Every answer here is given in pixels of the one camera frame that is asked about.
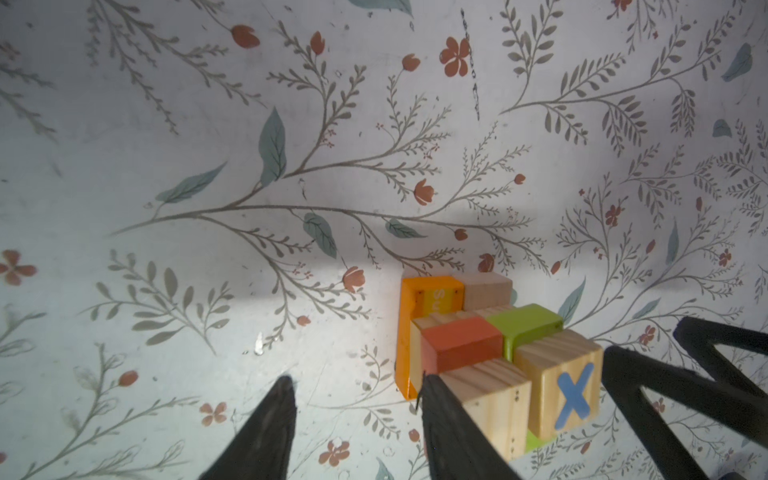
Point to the red wood block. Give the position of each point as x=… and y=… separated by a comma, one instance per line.
x=458, y=344

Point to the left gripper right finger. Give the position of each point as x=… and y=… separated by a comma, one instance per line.
x=455, y=446

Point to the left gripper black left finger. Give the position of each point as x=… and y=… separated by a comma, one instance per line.
x=261, y=449

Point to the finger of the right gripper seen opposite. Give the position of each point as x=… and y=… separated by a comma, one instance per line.
x=726, y=395

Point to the small letter cube X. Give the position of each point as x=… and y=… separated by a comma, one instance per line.
x=565, y=370

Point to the natural wood rectangular block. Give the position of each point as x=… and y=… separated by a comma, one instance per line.
x=485, y=290

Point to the orange yellow cylinder block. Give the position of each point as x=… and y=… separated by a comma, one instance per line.
x=420, y=297

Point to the green wood block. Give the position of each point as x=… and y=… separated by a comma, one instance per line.
x=524, y=325

